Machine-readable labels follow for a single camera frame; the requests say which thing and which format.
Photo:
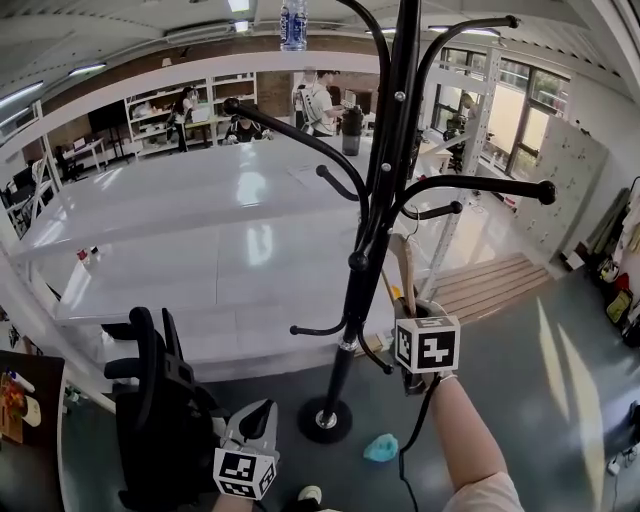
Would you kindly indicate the white power strip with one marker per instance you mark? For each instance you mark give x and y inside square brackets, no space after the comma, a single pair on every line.
[613,466]

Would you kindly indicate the wooden tissue box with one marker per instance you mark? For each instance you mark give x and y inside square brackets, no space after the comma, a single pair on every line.
[11,407]

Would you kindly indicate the large white metal shelving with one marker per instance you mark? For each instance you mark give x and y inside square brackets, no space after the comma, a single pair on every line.
[200,240]

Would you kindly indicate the black thermos jug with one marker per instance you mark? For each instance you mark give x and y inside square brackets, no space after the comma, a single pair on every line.
[351,132]

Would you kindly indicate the black office chair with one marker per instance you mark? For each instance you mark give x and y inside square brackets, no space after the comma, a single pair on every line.
[160,410]

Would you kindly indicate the white locker cabinet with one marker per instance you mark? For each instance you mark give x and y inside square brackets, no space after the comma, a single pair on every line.
[565,190]

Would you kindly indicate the black coat rack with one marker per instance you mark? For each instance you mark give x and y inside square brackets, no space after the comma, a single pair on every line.
[372,200]

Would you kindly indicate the person's right forearm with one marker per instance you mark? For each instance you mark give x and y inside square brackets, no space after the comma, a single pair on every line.
[465,430]

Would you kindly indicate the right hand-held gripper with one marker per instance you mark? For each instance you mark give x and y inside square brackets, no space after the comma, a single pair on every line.
[427,345]

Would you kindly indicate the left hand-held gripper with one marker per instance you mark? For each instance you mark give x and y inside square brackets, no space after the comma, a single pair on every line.
[244,472]

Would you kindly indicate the white cup with colourful items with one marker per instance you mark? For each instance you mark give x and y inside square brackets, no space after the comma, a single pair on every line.
[31,411]

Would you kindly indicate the person's left forearm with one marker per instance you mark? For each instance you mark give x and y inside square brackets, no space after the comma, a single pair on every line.
[232,504]

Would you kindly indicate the wooden steps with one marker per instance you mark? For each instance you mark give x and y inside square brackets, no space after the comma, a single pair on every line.
[495,285]

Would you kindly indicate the wooden hanger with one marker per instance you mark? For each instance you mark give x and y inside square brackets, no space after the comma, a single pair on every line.
[406,270]

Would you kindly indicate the dark wooden desk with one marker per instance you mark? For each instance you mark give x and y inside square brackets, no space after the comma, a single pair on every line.
[40,370]

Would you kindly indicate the clear water bottle blue label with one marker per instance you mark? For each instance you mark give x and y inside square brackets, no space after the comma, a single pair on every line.
[293,25]

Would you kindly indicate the person's white shoe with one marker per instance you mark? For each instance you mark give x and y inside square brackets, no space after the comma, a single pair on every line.
[310,494]

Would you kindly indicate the person's beige clothing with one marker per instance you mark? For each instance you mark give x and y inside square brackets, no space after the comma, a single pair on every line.
[487,497]

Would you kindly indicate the yellow-green bag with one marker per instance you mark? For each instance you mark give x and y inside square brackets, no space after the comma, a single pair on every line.
[619,306]

